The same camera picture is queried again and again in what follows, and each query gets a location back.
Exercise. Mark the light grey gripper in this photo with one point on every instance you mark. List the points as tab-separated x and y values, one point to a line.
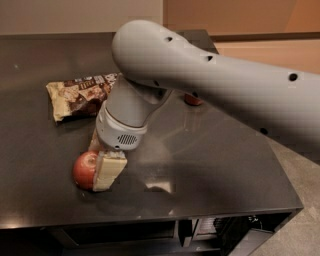
117	132

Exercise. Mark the red apple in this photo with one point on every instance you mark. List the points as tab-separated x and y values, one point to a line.
84	169

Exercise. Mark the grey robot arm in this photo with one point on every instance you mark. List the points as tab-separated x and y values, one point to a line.
153	60

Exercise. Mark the brown cream snack bag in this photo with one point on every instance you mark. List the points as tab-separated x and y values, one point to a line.
81	96

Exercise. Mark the red cola can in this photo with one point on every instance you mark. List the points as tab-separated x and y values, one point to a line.
191	100

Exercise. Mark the black table frame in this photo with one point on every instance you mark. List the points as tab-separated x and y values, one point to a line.
206	236

